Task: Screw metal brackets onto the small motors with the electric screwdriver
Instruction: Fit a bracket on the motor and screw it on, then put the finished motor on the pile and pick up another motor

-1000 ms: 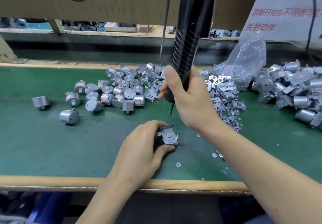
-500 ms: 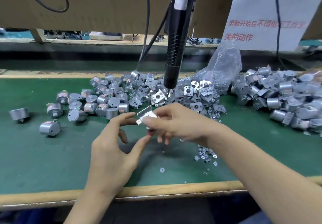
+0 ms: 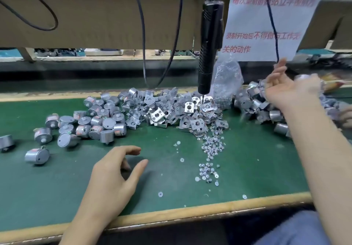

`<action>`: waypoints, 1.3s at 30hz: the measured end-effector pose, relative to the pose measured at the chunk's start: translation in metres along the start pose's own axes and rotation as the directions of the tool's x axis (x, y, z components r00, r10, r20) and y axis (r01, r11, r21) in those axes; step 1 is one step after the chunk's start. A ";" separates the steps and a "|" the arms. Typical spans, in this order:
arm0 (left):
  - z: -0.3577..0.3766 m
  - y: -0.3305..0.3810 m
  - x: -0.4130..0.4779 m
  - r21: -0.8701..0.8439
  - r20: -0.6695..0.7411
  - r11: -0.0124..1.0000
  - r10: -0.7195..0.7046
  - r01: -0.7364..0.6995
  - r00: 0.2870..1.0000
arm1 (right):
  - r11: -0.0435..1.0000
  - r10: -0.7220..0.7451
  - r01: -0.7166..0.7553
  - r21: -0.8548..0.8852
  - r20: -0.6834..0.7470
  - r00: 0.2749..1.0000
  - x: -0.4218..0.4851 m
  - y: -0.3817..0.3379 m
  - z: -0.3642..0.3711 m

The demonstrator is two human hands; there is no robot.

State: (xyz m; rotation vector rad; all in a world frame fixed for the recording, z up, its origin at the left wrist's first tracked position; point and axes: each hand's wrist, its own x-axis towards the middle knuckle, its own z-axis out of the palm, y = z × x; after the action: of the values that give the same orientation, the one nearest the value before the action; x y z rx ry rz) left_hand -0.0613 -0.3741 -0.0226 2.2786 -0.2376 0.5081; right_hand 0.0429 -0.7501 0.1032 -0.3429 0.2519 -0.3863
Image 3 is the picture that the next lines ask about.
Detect person's left hand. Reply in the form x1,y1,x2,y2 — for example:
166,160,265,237
82,146,149,221

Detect person's right hand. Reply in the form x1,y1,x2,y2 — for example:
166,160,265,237
264,58,322,111

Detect pile of assembled motors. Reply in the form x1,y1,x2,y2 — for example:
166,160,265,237
234,77,352,138

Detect pile of silver motors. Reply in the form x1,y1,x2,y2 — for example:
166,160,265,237
0,96,128,166

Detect pile of metal brackets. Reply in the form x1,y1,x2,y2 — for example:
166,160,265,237
82,87,231,138

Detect black electric screwdriver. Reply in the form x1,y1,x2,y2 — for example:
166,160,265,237
197,0,225,95

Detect person's left forearm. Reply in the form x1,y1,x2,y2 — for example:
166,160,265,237
59,212,122,245

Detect person's right forearm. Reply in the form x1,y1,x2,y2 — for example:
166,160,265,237
286,102,352,245

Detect orange packet in plastic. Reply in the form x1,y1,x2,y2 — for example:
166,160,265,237
322,74,347,93

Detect small clear plastic bag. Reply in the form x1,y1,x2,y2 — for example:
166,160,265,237
210,58,244,108

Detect white paper sign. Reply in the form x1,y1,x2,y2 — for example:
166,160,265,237
220,0,325,62

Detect green bench mat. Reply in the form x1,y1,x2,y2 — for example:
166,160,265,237
0,88,352,232

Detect scatter of small silver screws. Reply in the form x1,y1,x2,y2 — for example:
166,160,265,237
158,127,248,200

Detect grey blue trousers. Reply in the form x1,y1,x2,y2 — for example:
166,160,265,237
269,209,331,245

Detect brown back panel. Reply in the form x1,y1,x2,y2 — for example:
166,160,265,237
0,0,352,50

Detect black hanging cable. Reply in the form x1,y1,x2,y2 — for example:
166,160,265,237
129,0,149,86
154,0,185,88

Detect black looped cable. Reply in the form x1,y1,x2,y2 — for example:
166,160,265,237
0,0,59,32

